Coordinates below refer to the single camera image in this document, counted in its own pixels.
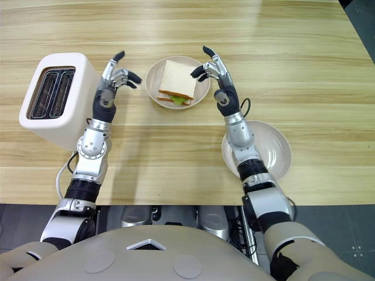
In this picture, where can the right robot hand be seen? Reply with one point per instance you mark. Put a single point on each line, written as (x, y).
(230, 101)

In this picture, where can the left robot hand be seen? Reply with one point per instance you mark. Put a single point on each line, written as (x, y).
(104, 108)

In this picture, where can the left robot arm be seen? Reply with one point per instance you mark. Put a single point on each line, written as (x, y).
(90, 158)

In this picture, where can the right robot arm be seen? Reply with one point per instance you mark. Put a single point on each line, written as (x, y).
(269, 202)

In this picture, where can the cream toaster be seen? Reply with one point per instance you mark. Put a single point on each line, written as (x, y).
(85, 87)

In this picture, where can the green lettuce leaf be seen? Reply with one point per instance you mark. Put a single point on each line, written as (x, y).
(179, 100)

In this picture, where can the bread slice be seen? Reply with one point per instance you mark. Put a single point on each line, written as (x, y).
(178, 77)
(165, 100)

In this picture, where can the beige plate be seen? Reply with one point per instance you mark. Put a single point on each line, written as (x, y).
(153, 79)
(272, 146)

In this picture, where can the robot body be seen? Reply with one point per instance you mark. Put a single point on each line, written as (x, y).
(140, 263)

